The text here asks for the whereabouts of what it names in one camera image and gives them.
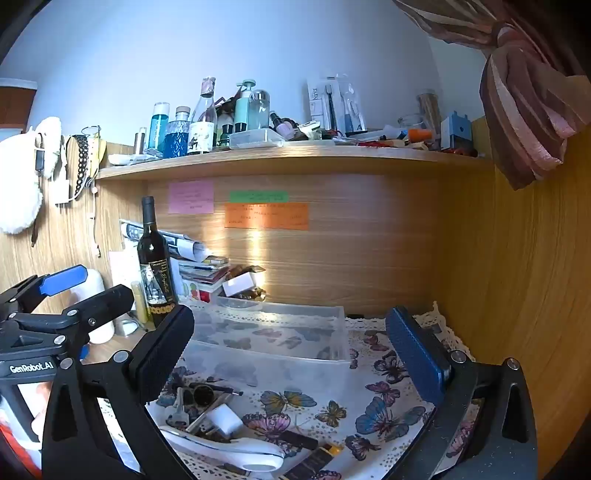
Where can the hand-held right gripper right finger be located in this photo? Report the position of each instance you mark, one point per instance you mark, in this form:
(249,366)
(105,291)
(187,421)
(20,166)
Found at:
(415,355)

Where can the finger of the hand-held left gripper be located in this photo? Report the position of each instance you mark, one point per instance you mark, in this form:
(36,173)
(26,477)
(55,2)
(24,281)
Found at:
(64,279)
(106,304)

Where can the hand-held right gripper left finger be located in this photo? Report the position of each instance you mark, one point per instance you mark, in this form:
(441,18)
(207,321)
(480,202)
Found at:
(161,355)

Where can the black round cap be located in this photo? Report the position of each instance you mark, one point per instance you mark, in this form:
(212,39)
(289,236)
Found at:
(203,394)

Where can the white charger plug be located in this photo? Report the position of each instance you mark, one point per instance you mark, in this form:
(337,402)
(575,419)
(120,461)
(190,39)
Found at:
(224,417)

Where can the clear plastic storage box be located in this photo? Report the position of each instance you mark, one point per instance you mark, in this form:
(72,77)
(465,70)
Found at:
(277,369)

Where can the white handheld massager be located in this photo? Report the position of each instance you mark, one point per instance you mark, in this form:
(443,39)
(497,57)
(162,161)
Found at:
(249,454)

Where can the black and gold box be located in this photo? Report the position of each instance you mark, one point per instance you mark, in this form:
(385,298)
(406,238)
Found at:
(314,461)

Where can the person's left forearm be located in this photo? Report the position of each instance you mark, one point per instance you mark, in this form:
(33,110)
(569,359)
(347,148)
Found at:
(11,447)

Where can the person's left hand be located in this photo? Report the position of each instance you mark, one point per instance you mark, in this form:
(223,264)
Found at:
(39,401)

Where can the white plastic bottle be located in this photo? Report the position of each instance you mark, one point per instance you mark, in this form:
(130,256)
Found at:
(102,330)

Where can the small round mirror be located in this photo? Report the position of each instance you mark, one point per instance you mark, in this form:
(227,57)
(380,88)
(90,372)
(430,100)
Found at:
(125,327)

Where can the dark wine bottle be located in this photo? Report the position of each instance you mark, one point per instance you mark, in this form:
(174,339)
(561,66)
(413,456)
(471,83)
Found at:
(154,258)

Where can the stack of books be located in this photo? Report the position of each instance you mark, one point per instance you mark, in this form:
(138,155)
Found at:
(205,277)

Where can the butterfly print tablecloth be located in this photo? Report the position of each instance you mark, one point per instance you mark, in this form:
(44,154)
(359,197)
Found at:
(323,397)

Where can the white fluffy cloth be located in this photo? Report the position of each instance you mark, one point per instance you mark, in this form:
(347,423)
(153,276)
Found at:
(18,184)

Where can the small white box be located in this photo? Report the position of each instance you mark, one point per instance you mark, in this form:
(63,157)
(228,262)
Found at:
(240,282)

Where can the gold wrapped candies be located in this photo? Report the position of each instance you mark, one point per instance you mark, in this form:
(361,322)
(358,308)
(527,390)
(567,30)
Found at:
(251,293)

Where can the pink sticky note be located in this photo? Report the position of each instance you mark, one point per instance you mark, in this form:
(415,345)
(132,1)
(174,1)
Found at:
(190,197)

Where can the small metal flask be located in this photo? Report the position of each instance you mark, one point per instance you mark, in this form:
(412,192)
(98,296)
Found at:
(140,142)

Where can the orange sticky note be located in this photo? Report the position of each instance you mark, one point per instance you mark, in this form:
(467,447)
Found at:
(268,217)

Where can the tall blue liquid bottle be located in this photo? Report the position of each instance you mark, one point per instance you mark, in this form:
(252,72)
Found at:
(159,127)

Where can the green sticky note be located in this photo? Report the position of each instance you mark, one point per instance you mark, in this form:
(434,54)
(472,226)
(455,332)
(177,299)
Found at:
(258,196)

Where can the clear labelled glass bottle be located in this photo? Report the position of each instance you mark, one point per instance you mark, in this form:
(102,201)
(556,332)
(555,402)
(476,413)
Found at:
(203,124)

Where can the clear lidded plastic tray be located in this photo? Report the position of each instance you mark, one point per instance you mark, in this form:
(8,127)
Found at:
(256,138)

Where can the blue and white box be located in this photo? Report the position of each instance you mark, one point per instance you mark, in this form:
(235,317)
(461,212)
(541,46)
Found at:
(455,131)

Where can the wooden shelf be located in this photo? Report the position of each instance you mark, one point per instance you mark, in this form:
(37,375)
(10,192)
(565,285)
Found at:
(300,159)

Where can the teal pump bottle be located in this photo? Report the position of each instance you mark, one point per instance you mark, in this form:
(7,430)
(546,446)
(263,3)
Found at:
(243,108)

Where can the glass jar with sticks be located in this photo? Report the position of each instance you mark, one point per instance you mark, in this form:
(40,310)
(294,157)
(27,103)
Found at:
(429,110)

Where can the clear glass jar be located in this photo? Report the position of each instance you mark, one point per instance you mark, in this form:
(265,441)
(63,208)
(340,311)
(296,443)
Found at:
(260,108)

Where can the toothbrush package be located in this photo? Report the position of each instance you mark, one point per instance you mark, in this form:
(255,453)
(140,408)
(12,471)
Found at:
(334,106)

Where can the striped brown curtain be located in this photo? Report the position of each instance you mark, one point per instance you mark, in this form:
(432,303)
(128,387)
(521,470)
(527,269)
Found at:
(521,101)

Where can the brown wall board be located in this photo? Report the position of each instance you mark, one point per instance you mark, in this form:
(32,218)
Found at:
(16,106)

